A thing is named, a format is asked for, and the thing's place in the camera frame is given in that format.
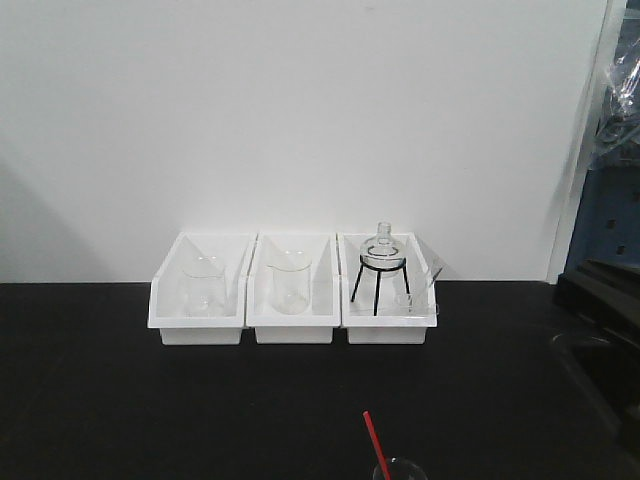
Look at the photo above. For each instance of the red stirring rod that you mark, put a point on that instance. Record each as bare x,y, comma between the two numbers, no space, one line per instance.
376,445

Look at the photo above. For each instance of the clear glass beaker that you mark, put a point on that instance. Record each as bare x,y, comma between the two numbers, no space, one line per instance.
404,469

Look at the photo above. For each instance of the glass beaker in middle bin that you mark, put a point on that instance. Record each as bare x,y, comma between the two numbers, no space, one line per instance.
291,291

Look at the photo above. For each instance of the glass beaker in bin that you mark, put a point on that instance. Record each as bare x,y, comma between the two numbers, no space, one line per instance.
291,291
205,290

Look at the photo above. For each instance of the glass beaker in left bin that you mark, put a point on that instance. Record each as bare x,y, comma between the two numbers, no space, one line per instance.
205,290

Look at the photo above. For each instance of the middle white plastic bin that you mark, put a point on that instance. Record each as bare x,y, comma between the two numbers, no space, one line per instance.
316,325

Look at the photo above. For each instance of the white plastic bin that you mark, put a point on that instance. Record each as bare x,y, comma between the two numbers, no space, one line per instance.
357,318
167,314
316,325

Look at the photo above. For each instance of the round bottom glass flask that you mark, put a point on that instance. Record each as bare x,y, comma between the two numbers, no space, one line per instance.
383,251

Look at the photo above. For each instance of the right white plastic bin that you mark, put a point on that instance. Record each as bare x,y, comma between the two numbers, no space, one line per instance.
357,318

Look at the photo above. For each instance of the small glass funnel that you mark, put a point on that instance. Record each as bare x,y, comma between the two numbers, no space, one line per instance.
420,302

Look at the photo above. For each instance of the left white plastic bin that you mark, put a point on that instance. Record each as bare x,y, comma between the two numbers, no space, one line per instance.
167,314

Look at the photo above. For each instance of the blue metal shelf rack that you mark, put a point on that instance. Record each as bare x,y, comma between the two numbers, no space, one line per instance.
607,223

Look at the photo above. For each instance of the clear plastic bag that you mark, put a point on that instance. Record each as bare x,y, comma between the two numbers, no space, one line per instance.
617,136

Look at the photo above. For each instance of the black wire tripod stand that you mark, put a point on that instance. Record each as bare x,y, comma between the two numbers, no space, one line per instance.
380,280

